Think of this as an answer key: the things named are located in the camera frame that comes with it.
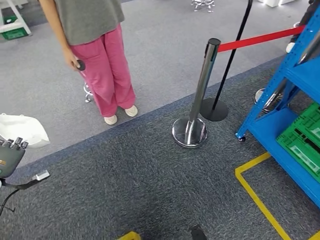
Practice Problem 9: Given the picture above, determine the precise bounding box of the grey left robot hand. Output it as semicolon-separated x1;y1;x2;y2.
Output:
0;136;29;179

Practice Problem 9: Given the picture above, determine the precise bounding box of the white plastic mirror shell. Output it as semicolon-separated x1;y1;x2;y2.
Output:
0;112;51;149

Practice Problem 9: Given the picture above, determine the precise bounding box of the blue metal shelf rack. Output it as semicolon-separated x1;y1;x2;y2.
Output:
235;5;320;210

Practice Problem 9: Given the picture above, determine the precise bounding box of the chrome chair base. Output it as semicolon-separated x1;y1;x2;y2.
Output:
190;0;216;13
83;82;94;104

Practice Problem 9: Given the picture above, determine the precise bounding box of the green plastic crate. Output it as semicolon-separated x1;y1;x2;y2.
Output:
2;14;29;41
293;101;320;148
275;125;320;184

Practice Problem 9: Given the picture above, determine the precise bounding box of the person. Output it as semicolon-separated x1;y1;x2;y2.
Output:
38;0;139;126
285;0;320;54

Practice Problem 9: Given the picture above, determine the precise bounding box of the yellow floor tape rectangle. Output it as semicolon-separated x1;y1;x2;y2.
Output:
116;231;141;240

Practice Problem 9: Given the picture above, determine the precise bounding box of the black pole stand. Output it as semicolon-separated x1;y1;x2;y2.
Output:
198;0;254;122

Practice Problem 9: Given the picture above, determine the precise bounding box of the red barrier belt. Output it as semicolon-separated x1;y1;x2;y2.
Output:
217;25;306;54

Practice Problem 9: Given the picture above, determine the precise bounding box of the white display block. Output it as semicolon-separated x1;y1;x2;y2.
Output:
257;0;297;8

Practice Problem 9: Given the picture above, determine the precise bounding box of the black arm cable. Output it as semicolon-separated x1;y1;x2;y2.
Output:
0;177;38;218

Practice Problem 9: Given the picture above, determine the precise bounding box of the white step frame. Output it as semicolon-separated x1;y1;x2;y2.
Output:
0;0;32;36

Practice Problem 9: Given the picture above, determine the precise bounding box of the chrome stanchion post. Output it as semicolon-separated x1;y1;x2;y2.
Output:
254;29;320;114
171;37;222;149

